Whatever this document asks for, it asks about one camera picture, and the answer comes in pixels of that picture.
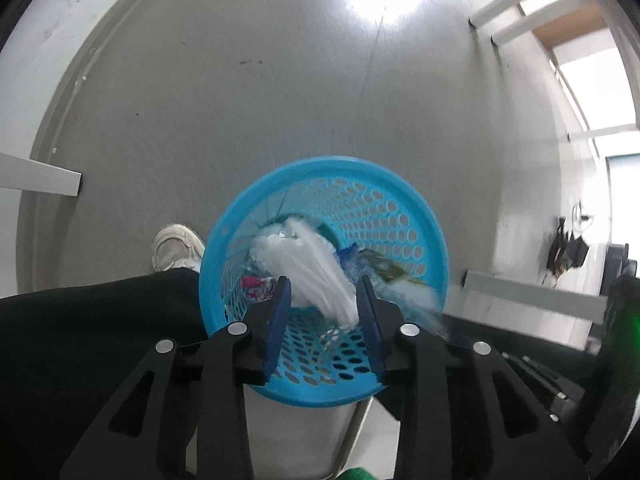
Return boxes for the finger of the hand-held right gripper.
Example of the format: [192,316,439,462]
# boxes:
[500,350,596,426]

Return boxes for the pink printed clear wrapper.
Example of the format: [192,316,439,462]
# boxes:
[241,275,278,302]

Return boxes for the grey metal leg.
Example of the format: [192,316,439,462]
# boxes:
[239,395,373,480]

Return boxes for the blue perforated plastic basket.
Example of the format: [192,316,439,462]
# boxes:
[199,156,449,406]

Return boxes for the window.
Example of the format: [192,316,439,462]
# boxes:
[605,152,640,246]

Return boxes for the person's white sneaker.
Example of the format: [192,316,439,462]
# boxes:
[152,224,207,273]

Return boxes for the person's black trouser leg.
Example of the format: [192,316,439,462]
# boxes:
[0,267,221,480]

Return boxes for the white metal frame beam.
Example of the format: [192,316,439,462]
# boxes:
[462,269,608,328]
[0,152,83,197]

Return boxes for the white plastic bag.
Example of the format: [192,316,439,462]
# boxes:
[249,215,362,327]

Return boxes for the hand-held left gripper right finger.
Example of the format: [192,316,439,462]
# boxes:
[357,274,588,480]

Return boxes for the black cables on wall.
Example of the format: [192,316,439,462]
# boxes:
[545,215,591,281]

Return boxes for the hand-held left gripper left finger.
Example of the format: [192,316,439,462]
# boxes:
[60,276,292,480]

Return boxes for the printed snack wrapper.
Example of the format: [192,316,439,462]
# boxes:
[360,247,436,291]

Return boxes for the blue snack bag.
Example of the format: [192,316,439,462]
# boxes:
[336,242,368,281]

